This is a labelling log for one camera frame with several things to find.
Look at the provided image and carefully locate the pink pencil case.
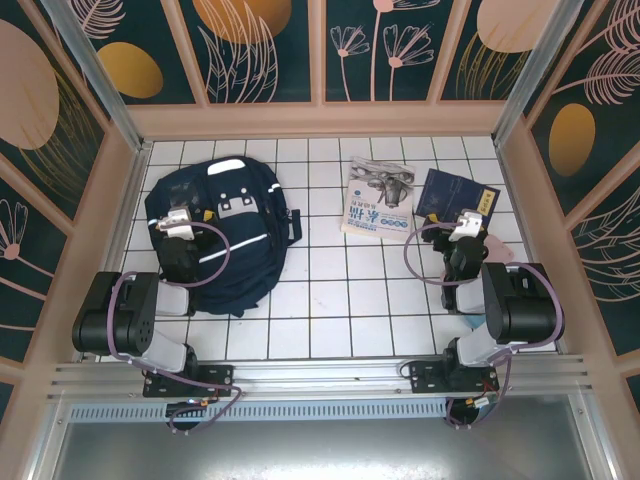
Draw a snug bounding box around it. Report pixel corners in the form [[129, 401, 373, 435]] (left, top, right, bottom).
[[482, 235, 516, 262]]

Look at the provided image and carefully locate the navy blue book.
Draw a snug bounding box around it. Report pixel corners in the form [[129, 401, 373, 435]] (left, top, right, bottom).
[[412, 168, 502, 231]]

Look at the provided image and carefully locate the navy blue backpack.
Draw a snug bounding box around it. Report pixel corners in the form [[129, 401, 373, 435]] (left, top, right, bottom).
[[144, 156, 302, 317]]

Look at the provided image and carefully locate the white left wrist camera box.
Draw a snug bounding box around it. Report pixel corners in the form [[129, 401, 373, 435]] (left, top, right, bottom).
[[152, 207, 197, 240]]

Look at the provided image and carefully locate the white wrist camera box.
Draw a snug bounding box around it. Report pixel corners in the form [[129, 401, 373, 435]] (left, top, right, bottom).
[[152, 207, 197, 240], [448, 210, 485, 242]]

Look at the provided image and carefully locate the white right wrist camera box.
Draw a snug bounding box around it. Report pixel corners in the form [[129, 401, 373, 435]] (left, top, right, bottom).
[[448, 210, 485, 242]]

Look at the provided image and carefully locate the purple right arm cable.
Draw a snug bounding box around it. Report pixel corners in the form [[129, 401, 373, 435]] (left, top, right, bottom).
[[403, 223, 566, 430]]

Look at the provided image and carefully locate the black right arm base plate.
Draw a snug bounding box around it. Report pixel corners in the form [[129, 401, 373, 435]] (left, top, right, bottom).
[[408, 358, 501, 394]]

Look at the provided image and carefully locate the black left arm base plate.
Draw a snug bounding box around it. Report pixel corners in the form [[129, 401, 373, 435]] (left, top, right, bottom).
[[143, 363, 236, 399]]

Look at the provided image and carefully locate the aluminium corner post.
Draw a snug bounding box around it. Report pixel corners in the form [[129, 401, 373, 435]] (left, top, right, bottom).
[[492, 0, 576, 144], [39, 0, 151, 154]]

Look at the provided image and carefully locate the aluminium mounting rail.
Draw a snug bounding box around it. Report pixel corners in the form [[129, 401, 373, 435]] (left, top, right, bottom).
[[47, 354, 596, 401]]

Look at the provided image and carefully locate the grey slotted cable duct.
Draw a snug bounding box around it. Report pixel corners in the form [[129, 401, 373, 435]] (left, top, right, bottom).
[[67, 402, 451, 421]]

